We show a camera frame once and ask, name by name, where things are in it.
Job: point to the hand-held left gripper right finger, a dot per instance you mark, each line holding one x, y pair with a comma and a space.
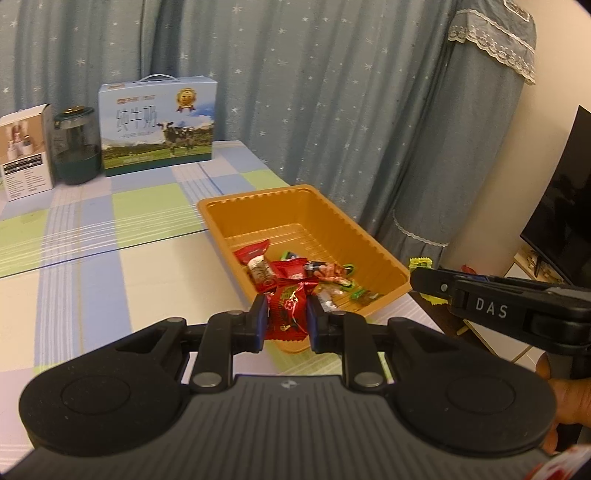
315, 323

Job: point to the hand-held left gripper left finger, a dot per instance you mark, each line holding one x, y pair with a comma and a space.
259, 323

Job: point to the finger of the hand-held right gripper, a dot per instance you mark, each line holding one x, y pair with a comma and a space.
431, 284
498, 279

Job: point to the yellow snack packet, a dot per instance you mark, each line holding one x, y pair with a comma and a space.
420, 263

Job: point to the red flower print snack packet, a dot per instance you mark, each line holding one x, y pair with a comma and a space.
288, 309

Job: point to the pile of snack packets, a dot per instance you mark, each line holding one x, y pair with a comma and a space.
318, 274

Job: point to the orange plastic tray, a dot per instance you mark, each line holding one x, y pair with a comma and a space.
286, 212

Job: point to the person's right hand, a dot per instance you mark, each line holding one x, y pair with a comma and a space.
572, 399

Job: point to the white tv cabinet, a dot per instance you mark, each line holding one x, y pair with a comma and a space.
503, 341

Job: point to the black television screen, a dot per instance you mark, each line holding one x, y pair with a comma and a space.
563, 207

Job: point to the blue lace trimmed cloth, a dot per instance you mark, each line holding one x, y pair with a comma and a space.
461, 138

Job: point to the red white printed cloth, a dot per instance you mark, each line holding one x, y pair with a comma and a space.
554, 466

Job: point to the plaid tablecloth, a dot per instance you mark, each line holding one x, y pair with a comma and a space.
115, 258

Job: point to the blue milk carton box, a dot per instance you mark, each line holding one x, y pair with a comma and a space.
157, 129

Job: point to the blue star curtain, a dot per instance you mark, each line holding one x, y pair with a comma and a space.
300, 92

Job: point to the dark green glass jar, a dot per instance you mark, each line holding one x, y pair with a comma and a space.
76, 147

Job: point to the white product box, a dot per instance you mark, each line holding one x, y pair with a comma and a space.
25, 157

